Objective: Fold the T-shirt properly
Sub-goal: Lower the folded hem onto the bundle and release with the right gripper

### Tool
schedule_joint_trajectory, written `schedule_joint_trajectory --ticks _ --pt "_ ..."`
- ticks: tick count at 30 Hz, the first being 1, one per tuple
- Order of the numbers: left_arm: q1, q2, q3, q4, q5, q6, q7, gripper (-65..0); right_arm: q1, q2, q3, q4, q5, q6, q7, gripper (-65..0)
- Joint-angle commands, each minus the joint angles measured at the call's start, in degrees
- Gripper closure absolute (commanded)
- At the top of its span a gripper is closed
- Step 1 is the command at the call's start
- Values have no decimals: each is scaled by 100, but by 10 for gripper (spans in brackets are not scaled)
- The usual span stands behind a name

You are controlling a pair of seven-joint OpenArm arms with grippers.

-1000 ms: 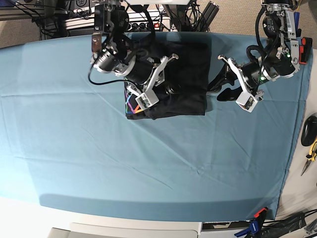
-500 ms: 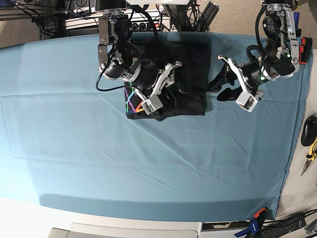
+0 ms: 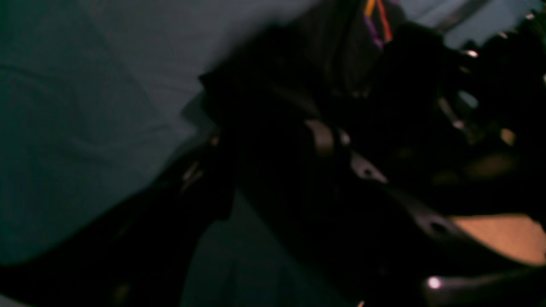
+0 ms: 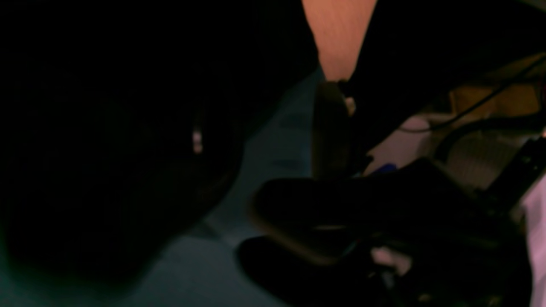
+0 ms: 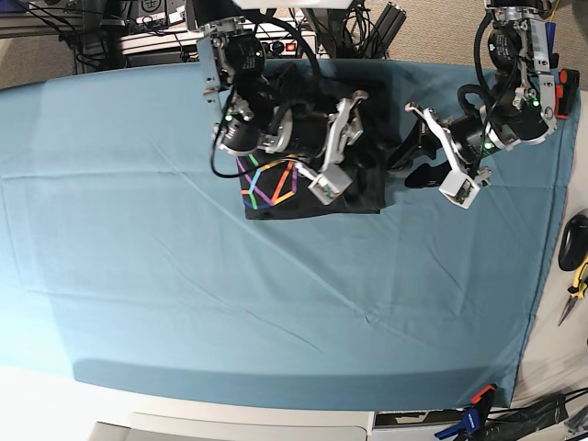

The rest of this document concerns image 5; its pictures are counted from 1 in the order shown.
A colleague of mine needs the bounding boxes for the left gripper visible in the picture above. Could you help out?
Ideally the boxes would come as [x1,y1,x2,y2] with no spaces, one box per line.
[386,103,491,188]

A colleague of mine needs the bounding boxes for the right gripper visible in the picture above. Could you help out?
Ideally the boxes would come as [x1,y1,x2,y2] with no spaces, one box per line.
[275,90,368,172]

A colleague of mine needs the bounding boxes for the black T-shirt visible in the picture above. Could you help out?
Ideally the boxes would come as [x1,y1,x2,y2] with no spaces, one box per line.
[219,62,392,221]

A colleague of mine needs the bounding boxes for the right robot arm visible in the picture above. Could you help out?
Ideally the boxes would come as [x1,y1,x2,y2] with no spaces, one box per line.
[186,1,368,175]

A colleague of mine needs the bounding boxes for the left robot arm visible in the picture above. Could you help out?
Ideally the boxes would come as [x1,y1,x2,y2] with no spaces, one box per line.
[387,1,557,190]

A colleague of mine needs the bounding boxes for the white power strip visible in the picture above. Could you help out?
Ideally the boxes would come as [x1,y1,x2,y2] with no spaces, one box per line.
[260,39,307,59]

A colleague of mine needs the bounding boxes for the orange black clamp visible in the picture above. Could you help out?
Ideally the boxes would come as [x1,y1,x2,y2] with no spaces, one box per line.
[555,69,580,119]

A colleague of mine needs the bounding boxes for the black computer mouse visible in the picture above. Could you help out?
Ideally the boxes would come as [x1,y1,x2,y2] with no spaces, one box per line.
[558,213,587,271]

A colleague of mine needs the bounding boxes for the blue spring clamp top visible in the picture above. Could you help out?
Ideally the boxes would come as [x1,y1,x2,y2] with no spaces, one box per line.
[545,21,560,69]

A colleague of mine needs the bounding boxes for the teal table cloth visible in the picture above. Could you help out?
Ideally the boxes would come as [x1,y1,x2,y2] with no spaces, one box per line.
[1,63,579,411]

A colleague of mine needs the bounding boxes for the orange clamp bottom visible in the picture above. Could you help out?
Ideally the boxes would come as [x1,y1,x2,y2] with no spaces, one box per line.
[470,383,498,410]

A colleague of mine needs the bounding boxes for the blue clamp bottom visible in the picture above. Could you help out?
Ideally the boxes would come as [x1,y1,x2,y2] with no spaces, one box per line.
[435,407,481,440]

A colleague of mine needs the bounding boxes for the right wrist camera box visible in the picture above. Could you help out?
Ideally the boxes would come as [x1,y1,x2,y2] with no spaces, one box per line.
[308,164,352,206]

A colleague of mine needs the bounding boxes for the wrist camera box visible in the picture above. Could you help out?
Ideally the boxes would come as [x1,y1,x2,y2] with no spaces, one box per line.
[308,164,352,206]
[439,170,481,209]

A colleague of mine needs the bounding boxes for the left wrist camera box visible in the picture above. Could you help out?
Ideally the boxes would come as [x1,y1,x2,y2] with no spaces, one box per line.
[439,170,481,209]

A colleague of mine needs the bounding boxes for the yellow handled pliers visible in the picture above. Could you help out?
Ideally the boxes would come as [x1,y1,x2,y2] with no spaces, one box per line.
[558,261,587,326]

